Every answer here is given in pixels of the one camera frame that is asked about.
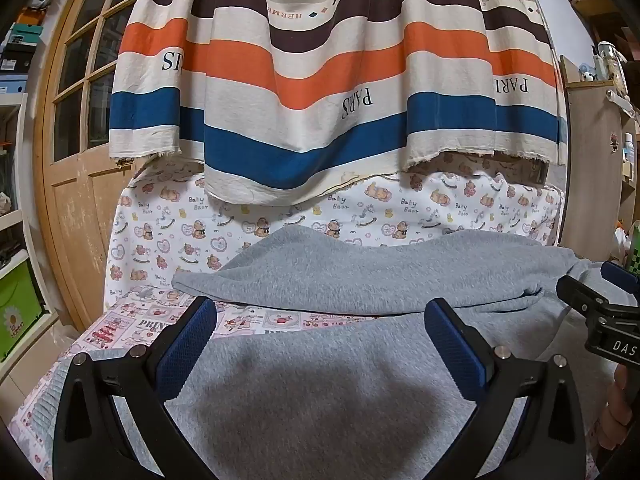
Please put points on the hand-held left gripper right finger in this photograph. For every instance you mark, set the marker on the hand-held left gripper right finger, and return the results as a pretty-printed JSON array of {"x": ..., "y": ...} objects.
[{"x": 452, "y": 355}]

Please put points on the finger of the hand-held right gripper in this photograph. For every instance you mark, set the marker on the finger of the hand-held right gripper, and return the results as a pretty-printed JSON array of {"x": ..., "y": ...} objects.
[
  {"x": 617, "y": 272},
  {"x": 577, "y": 292}
]

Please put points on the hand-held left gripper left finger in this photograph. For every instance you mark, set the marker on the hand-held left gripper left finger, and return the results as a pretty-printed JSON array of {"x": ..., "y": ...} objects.
[{"x": 187, "y": 350}]

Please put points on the grey sweat pants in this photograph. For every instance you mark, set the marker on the grey sweat pants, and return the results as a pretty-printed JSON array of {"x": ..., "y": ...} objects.
[{"x": 320, "y": 385}]

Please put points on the person's right hand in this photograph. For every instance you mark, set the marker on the person's right hand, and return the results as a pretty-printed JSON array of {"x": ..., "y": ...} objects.
[{"x": 622, "y": 400}]

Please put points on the green checkered box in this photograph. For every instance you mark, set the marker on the green checkered box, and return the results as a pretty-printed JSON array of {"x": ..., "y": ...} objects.
[{"x": 632, "y": 252}]

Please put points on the white plastic bag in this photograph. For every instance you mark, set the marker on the white plastic bag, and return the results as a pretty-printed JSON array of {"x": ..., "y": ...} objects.
[{"x": 620, "y": 242}]

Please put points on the pink patchwork print blanket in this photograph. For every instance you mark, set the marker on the pink patchwork print blanket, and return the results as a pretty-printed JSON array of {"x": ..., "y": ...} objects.
[{"x": 125, "y": 325}]

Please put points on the wooden cabinet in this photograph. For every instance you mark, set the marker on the wooden cabinet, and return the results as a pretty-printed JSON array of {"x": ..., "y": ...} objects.
[{"x": 590, "y": 170}]

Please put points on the white bear print sheet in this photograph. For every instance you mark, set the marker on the white bear print sheet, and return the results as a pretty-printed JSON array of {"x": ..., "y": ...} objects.
[{"x": 165, "y": 230}]

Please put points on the small white bottle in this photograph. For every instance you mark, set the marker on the small white bottle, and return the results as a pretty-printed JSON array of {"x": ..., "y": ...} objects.
[{"x": 629, "y": 147}]

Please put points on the cartoon sticker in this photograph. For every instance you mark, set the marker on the cartoon sticker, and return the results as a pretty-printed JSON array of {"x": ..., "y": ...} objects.
[{"x": 614, "y": 141}]

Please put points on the white lint roller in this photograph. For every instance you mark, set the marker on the white lint roller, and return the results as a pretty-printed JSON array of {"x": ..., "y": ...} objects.
[{"x": 621, "y": 101}]

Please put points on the wooden door with glass panes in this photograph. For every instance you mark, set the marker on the wooden door with glass panes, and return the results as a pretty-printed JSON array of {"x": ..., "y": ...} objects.
[{"x": 75, "y": 220}]

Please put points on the green storage bin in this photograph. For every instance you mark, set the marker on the green storage bin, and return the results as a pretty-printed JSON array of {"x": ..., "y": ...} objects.
[{"x": 20, "y": 300}]

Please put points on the small toy ball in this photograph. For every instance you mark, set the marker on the small toy ball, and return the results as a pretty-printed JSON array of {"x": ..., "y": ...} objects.
[{"x": 588, "y": 74}]

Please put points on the clear bottle with white lid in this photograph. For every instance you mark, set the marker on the clear bottle with white lid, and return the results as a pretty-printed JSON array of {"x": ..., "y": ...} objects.
[{"x": 612, "y": 62}]

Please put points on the white shelf unit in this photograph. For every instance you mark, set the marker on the white shelf unit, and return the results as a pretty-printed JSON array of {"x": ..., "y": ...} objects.
[{"x": 30, "y": 200}]

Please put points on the striped curtain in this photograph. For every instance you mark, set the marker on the striped curtain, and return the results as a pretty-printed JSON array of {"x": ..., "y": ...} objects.
[{"x": 300, "y": 85}]

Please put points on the blue and white box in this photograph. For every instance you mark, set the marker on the blue and white box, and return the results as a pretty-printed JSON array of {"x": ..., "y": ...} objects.
[{"x": 12, "y": 84}]

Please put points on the black box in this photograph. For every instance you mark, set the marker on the black box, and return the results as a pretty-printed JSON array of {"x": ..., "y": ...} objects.
[{"x": 17, "y": 59}]

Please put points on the teal box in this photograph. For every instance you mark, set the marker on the teal box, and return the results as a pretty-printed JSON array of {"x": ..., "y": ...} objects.
[{"x": 26, "y": 34}]

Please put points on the wooden wall shelf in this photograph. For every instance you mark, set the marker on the wooden wall shelf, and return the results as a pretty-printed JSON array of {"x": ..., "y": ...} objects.
[{"x": 605, "y": 7}]

